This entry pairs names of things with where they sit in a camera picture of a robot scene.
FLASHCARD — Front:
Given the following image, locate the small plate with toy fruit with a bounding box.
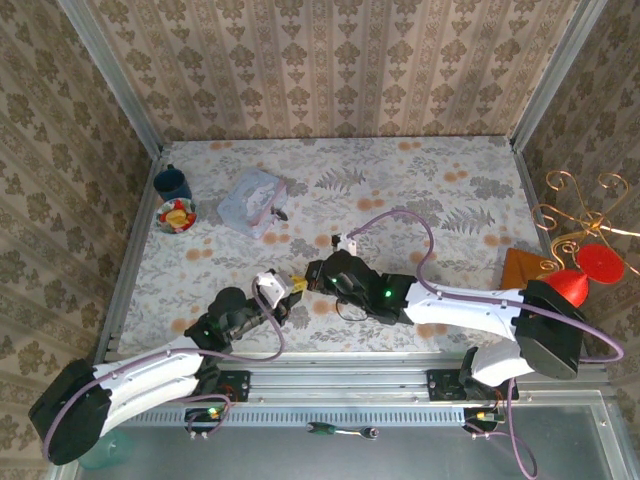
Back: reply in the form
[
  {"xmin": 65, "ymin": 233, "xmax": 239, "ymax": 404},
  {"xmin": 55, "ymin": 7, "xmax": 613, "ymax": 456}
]
[{"xmin": 155, "ymin": 197, "xmax": 198, "ymax": 235}]

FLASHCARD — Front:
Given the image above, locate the slotted grey cable duct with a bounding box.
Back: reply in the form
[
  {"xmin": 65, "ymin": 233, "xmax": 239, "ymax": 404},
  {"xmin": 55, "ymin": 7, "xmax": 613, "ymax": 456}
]
[{"xmin": 117, "ymin": 402, "xmax": 469, "ymax": 427}]

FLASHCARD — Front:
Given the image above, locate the orange wooden board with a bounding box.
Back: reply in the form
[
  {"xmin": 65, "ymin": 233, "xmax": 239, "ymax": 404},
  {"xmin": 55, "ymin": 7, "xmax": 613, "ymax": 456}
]
[{"xmin": 499, "ymin": 247, "xmax": 559, "ymax": 292}]

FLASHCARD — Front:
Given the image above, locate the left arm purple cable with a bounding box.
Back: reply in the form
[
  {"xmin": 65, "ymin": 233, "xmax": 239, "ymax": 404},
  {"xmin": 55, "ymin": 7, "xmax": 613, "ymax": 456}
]
[{"xmin": 42, "ymin": 277, "xmax": 287, "ymax": 464}]

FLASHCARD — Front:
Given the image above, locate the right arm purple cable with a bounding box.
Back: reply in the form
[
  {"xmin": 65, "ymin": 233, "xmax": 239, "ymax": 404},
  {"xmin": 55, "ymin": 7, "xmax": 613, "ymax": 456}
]
[{"xmin": 347, "ymin": 209, "xmax": 626, "ymax": 480}]

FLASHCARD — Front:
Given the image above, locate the small circuit board with wires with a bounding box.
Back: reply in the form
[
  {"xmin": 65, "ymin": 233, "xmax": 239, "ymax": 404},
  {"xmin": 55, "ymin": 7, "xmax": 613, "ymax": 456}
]
[
  {"xmin": 463, "ymin": 397, "xmax": 507, "ymax": 441},
  {"xmin": 183, "ymin": 394, "xmax": 234, "ymax": 441}
]

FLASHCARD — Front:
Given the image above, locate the green handled ratchet wrench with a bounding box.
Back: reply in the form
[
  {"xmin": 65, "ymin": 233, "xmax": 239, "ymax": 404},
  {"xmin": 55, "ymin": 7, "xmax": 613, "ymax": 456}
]
[{"xmin": 305, "ymin": 421, "xmax": 380, "ymax": 442}]

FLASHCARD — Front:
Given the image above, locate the thin black cable loop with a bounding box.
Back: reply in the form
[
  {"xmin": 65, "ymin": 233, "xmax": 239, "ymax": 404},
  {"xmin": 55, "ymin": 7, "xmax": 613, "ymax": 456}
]
[{"xmin": 333, "ymin": 297, "xmax": 374, "ymax": 324}]

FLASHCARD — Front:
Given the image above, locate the teal glass cup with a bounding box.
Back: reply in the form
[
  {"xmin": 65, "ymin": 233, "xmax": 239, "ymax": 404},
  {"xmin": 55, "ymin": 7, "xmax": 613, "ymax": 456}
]
[{"xmin": 78, "ymin": 430, "xmax": 135, "ymax": 471}]

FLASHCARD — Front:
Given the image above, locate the aluminium frame post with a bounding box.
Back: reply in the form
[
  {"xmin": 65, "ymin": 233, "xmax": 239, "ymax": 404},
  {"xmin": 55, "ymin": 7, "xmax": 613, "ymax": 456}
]
[
  {"xmin": 508, "ymin": 0, "xmax": 609, "ymax": 151},
  {"xmin": 56, "ymin": 0, "xmax": 164, "ymax": 154}
]

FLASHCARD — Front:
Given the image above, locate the aluminium mounting rail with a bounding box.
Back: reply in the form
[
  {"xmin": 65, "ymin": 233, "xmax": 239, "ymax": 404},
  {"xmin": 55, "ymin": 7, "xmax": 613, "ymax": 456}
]
[{"xmin": 74, "ymin": 355, "xmax": 617, "ymax": 402}]

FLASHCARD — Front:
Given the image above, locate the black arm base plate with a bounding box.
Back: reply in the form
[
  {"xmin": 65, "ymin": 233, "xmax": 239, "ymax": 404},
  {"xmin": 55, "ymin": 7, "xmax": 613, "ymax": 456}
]
[
  {"xmin": 197, "ymin": 369, "xmax": 252, "ymax": 404},
  {"xmin": 426, "ymin": 368, "xmax": 520, "ymax": 403}
]

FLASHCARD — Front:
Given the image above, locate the red hourglass shaped toy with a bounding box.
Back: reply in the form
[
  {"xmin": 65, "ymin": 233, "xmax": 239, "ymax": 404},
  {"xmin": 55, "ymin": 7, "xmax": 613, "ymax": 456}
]
[{"xmin": 542, "ymin": 243, "xmax": 626, "ymax": 309}]

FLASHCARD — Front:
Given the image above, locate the dark blue mug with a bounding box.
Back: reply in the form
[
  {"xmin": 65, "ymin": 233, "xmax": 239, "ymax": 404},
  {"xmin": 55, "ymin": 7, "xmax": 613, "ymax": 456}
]
[{"xmin": 152, "ymin": 163, "xmax": 193, "ymax": 203}]

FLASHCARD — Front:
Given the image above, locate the gold wire curl stand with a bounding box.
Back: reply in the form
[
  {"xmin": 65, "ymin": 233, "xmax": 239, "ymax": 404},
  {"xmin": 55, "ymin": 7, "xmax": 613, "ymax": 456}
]
[{"xmin": 530, "ymin": 169, "xmax": 640, "ymax": 279}]

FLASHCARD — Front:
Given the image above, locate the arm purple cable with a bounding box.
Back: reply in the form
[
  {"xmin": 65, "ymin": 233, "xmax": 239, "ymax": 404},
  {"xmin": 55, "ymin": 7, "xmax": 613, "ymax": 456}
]
[
  {"xmin": 347, "ymin": 209, "xmax": 626, "ymax": 480},
  {"xmin": 42, "ymin": 277, "xmax": 287, "ymax": 464}
]

